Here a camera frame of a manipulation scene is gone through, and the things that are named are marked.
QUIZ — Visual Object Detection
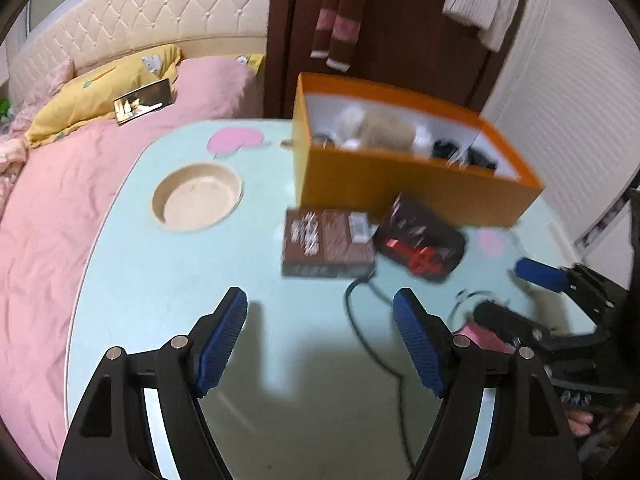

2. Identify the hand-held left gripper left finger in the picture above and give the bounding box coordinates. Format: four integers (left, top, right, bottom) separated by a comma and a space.
56, 286, 248, 480

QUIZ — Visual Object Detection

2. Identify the person's right hand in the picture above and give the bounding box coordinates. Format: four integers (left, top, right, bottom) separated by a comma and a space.
562, 400, 640, 461

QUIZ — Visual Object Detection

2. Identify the beige fluffy plush toy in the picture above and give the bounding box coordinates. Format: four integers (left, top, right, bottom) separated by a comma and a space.
335, 105, 418, 152

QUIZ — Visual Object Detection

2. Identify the black red snack packet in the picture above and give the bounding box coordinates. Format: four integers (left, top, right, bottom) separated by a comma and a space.
374, 192, 467, 283

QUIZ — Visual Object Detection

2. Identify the pink floral pillow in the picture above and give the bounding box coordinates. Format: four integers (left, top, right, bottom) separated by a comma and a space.
17, 57, 76, 116

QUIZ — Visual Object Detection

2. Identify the black cable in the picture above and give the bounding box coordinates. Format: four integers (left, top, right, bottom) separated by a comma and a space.
344, 269, 506, 466

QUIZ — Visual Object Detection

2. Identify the brown drink carton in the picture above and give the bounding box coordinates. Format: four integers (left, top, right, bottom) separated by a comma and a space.
281, 208, 377, 279

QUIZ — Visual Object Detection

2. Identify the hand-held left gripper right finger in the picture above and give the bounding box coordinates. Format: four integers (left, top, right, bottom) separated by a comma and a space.
392, 287, 583, 480

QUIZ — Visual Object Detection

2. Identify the pink duvet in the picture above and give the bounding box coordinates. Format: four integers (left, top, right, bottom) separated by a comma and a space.
0, 110, 266, 461

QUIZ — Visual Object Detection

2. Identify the cream tufted headboard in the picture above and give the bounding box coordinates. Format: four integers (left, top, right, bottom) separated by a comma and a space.
7, 0, 276, 111

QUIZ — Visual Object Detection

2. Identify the dark brown wardrobe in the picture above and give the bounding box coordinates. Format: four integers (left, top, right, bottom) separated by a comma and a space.
262, 0, 536, 121

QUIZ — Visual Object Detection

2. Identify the yellow printed pillow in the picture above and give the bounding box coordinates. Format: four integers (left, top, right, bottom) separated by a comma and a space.
235, 53, 266, 73
24, 44, 182, 148

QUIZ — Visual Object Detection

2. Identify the white knit sweater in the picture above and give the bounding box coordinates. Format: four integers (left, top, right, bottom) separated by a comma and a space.
442, 0, 528, 53

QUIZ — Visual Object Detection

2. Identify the white louvred door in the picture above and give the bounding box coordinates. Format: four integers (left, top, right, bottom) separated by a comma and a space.
480, 0, 640, 246

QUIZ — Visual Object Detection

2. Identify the pink floral blanket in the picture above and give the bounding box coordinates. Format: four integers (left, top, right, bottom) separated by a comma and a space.
0, 110, 31, 211

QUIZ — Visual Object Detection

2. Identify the brown pink striped scarf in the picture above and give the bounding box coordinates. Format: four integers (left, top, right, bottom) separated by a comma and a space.
310, 0, 373, 72

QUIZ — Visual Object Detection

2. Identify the black cloth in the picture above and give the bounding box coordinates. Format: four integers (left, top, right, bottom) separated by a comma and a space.
431, 140, 498, 173

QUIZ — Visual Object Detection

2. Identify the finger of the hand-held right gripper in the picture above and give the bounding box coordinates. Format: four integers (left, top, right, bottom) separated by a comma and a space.
472, 300, 556, 348
515, 256, 626, 311

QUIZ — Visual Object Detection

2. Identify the orange cardboard box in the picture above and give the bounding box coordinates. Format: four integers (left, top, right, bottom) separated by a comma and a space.
291, 72, 546, 228

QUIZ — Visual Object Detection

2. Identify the smartphone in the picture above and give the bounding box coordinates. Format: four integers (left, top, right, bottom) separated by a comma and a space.
112, 78, 173, 127

